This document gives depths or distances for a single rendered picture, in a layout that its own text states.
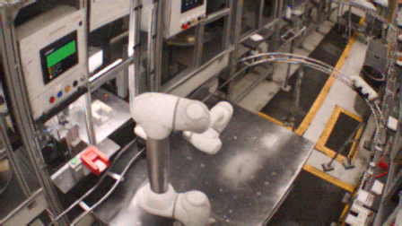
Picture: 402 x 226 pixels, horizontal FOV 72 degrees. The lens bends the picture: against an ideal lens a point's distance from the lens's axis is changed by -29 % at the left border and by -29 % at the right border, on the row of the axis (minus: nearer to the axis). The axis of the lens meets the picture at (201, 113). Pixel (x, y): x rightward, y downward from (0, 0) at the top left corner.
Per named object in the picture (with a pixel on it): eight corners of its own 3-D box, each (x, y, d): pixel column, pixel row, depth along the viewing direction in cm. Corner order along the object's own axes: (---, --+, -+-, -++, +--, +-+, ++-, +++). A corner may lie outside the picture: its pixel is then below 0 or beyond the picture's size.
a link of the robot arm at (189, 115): (214, 108, 162) (182, 103, 164) (212, 96, 145) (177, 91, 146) (208, 138, 159) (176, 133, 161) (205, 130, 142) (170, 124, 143)
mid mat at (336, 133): (351, 168, 333) (351, 167, 332) (313, 148, 355) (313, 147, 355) (367, 121, 399) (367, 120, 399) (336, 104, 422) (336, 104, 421)
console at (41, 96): (37, 123, 153) (21, 43, 124) (16, 101, 165) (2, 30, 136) (90, 84, 181) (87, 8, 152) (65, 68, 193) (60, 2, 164)
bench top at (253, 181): (205, 290, 163) (205, 288, 160) (73, 197, 207) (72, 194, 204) (314, 146, 263) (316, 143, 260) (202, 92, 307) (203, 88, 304)
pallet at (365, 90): (347, 83, 315) (349, 75, 309) (354, 82, 320) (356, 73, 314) (368, 105, 289) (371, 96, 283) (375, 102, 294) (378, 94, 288)
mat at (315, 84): (301, 139, 366) (301, 138, 365) (255, 117, 390) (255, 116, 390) (365, 18, 756) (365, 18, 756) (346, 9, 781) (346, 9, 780)
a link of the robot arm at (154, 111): (173, 223, 189) (135, 214, 191) (179, 204, 202) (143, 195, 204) (176, 111, 143) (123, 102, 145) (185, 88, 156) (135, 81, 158)
